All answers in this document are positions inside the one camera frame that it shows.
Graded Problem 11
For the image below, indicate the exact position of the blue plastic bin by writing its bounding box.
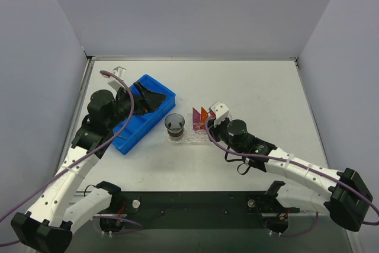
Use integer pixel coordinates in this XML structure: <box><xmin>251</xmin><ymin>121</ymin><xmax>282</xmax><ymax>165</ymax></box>
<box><xmin>112</xmin><ymin>74</ymin><xmax>176</xmax><ymax>155</ymax></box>

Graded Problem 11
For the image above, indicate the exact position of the orange toothpaste tube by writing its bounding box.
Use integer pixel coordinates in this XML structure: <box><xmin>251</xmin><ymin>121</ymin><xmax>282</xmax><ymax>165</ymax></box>
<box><xmin>200</xmin><ymin>107</ymin><xmax>209</xmax><ymax>130</ymax></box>

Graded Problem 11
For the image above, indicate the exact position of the dark tinted cup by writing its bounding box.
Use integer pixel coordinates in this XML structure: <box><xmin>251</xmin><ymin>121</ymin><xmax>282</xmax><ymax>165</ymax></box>
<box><xmin>164</xmin><ymin>113</ymin><xmax>185</xmax><ymax>140</ymax></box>

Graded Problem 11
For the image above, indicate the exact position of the clear textured oval tray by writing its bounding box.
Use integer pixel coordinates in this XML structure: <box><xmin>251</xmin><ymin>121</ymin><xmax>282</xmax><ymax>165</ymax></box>
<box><xmin>165</xmin><ymin>114</ymin><xmax>210</xmax><ymax>144</ymax></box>

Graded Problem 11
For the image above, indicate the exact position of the pink toothpaste tube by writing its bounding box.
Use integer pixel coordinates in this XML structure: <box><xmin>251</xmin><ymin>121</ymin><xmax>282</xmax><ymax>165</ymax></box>
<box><xmin>192</xmin><ymin>108</ymin><xmax>201</xmax><ymax>132</ymax></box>

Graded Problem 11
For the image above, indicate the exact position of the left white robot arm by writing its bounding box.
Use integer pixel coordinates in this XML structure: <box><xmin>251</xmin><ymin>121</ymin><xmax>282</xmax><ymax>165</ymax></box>
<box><xmin>11</xmin><ymin>81</ymin><xmax>169</xmax><ymax>252</ymax></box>

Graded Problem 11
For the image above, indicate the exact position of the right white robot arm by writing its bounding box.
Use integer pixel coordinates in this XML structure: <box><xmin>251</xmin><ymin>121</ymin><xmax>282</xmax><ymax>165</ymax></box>
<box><xmin>204</xmin><ymin>118</ymin><xmax>374</xmax><ymax>232</ymax></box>

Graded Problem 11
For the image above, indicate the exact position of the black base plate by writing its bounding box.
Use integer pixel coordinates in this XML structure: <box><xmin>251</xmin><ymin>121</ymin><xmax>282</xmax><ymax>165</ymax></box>
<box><xmin>101</xmin><ymin>191</ymin><xmax>300</xmax><ymax>229</ymax></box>

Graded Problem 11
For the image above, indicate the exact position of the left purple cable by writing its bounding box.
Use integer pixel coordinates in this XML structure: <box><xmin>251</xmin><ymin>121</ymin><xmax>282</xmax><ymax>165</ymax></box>
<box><xmin>0</xmin><ymin>69</ymin><xmax>144</xmax><ymax>246</ymax></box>

